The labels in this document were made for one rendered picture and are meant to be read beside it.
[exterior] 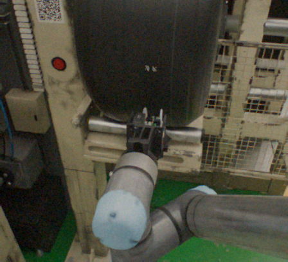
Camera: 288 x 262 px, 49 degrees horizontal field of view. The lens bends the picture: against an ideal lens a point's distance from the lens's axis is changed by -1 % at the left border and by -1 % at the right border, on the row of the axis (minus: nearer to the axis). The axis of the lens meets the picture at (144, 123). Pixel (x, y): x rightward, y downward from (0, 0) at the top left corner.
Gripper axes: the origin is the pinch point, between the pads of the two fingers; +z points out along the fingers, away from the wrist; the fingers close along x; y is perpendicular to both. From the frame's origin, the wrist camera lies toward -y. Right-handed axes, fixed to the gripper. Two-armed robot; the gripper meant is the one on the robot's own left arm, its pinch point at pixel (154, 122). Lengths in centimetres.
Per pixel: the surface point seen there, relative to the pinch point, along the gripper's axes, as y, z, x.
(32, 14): 20.1, 15.0, 35.9
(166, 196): -94, 75, 2
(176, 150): -14.7, 10.4, -5.2
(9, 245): -70, 8, 58
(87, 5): 26.5, -3.4, 13.5
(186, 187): -93, 84, -10
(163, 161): -19.0, 10.2, -1.7
